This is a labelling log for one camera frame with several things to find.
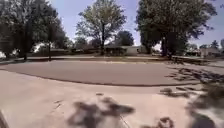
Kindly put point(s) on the dry grass strip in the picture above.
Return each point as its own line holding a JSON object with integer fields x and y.
{"x": 100, "y": 58}

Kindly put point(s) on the grey asphalt road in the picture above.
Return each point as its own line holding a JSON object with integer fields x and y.
{"x": 100, "y": 71}

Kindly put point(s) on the low pale building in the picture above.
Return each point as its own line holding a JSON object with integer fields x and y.
{"x": 131, "y": 50}

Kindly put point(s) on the small round dark tree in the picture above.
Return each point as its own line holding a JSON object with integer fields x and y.
{"x": 124, "y": 38}

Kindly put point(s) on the slim light-crowned tree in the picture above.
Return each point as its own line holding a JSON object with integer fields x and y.
{"x": 101, "y": 20}

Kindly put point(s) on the broad dense dark tree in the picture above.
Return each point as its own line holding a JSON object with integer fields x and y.
{"x": 173, "y": 23}

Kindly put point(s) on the pale concrete pavement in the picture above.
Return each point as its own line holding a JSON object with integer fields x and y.
{"x": 33, "y": 100}

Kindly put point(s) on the large dark leafy tree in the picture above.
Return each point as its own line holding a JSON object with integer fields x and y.
{"x": 30, "y": 23}

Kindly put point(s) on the small pale building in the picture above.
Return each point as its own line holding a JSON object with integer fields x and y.
{"x": 209, "y": 51}

